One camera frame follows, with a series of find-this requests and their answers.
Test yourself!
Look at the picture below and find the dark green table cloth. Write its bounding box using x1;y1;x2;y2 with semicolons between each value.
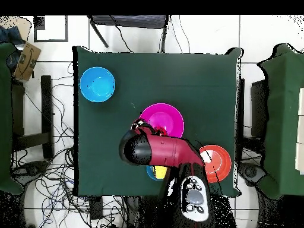
72;45;243;198

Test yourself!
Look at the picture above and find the blue fabric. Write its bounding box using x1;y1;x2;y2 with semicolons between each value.
0;25;26;46

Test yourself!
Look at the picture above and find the yellow cup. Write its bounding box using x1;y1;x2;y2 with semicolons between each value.
153;165;169;180

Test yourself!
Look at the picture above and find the brown cardboard box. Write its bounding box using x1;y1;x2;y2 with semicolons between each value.
13;42;42;82

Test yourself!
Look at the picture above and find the large orange bowl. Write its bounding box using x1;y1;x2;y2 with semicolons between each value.
198;144;232;183

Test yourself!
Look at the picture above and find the large light blue bowl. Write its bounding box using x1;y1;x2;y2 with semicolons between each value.
80;66;116;103

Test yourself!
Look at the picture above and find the large pink bowl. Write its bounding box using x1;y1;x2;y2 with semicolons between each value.
139;102;185;139

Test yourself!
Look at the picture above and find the black cable tangle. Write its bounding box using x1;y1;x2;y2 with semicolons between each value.
11;61;129;228

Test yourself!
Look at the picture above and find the small light blue bowl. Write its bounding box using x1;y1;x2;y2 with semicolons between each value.
146;164;167;182

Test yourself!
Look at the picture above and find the black box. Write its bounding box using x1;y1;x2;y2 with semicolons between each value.
250;79;269;139

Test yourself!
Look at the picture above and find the black metal stand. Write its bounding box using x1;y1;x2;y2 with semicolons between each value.
87;15;170;53

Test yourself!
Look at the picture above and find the black bench frame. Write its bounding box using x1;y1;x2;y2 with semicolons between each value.
11;75;55;160

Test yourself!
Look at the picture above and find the black power strip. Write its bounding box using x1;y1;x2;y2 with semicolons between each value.
89;196;103;220

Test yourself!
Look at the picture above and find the black square frame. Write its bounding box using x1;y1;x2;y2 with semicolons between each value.
33;15;69;43

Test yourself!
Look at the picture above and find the green cloth covered table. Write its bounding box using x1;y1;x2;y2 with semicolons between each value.
0;42;24;196
256;43;304;200

